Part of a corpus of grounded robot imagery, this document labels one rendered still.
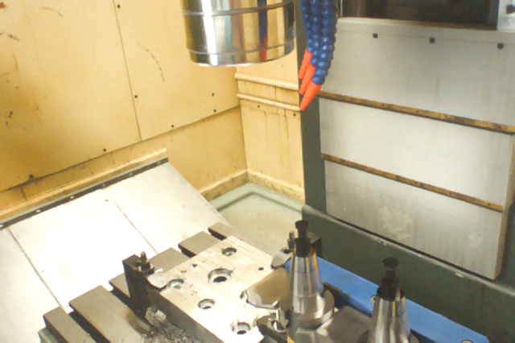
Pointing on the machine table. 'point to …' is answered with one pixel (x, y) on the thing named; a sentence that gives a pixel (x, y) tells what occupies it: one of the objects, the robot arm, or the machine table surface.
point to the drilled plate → (208, 325)
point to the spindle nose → (237, 30)
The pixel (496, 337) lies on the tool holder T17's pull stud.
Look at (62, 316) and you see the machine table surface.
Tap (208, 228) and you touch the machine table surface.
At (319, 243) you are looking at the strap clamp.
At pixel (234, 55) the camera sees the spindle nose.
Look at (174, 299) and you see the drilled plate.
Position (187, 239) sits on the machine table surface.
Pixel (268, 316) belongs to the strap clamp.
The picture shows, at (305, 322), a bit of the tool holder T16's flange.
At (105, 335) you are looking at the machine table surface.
